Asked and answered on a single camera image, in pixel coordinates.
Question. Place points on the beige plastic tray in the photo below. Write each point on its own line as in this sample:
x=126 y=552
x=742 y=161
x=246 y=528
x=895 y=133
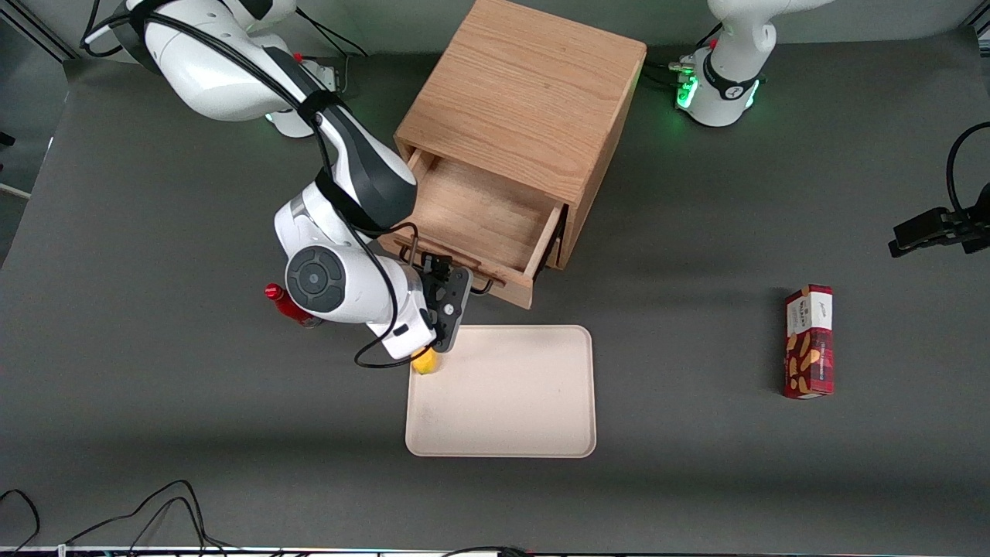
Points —
x=510 y=394

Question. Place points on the red plastic bottle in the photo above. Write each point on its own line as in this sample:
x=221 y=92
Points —
x=282 y=300

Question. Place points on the wooden drawer cabinet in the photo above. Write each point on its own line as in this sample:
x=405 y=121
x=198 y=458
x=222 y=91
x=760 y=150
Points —
x=526 y=85

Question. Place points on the wooden drawer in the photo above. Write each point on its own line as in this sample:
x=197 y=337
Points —
x=555 y=254
x=479 y=216

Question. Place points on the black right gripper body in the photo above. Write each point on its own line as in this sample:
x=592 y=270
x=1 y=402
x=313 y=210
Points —
x=435 y=272

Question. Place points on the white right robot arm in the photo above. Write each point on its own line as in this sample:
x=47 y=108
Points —
x=348 y=286

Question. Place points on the red cracker box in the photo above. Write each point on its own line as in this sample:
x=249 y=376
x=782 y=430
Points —
x=808 y=348

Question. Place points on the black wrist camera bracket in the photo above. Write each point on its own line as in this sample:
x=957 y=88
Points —
x=450 y=309

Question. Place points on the aluminium frame rail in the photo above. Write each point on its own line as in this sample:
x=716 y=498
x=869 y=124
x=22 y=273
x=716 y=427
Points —
x=981 y=29
x=39 y=35

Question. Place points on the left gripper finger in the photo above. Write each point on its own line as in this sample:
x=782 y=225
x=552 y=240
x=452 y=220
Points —
x=928 y=244
x=928 y=224

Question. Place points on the yellow lemon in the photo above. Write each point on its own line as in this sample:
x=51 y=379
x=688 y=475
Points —
x=424 y=363

